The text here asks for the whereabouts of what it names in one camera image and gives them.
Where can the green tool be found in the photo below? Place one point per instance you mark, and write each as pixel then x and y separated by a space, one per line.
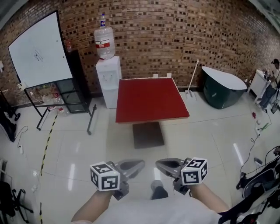
pixel 265 126

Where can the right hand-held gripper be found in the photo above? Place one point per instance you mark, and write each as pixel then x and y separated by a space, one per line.
pixel 193 172

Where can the white water dispenser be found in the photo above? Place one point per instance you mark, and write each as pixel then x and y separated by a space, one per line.
pixel 109 87

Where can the small blue-label plastic bottle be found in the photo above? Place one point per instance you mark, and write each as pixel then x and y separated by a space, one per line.
pixel 102 22

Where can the light wooden table black base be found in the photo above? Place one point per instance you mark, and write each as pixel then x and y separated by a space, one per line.
pixel 148 135

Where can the person's dark shoe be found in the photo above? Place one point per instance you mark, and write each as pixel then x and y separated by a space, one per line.
pixel 159 193

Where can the white pole floor stand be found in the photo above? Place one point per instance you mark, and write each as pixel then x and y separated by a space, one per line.
pixel 190 94

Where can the small white round object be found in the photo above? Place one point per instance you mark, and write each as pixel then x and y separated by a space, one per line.
pixel 258 122

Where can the large clear water jug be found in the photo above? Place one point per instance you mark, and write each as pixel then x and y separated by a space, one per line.
pixel 104 41

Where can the dark green white-rimmed bathtub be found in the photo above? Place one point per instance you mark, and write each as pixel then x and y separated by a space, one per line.
pixel 218 96

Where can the white vanity cabinet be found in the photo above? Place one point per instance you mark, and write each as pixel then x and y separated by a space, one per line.
pixel 257 85

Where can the red cloth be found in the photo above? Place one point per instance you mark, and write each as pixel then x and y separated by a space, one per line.
pixel 151 98

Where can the black swivel chair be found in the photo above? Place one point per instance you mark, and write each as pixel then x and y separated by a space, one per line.
pixel 6 197

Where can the white power strip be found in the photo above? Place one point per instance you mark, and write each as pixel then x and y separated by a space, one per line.
pixel 258 131
pixel 21 149

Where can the person's grey shirt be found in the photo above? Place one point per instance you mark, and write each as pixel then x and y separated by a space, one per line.
pixel 153 212

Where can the whiteboard on black wheeled stand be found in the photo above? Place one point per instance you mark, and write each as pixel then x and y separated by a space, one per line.
pixel 39 50

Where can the person's left forearm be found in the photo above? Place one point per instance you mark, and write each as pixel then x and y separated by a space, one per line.
pixel 92 205

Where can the small red rag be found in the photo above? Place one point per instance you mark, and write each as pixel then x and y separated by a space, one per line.
pixel 254 115

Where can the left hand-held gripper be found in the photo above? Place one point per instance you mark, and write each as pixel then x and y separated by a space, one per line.
pixel 105 177

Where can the red canister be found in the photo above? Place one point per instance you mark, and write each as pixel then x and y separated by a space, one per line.
pixel 69 47

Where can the person's right forearm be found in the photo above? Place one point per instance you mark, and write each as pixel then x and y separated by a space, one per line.
pixel 207 197

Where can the pile of empty plastic bottles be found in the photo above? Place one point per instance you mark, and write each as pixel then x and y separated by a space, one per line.
pixel 59 108

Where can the black white wheeled machine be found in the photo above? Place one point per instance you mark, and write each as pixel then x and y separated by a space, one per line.
pixel 262 183

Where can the black glass cabinet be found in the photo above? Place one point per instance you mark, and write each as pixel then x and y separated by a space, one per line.
pixel 76 70

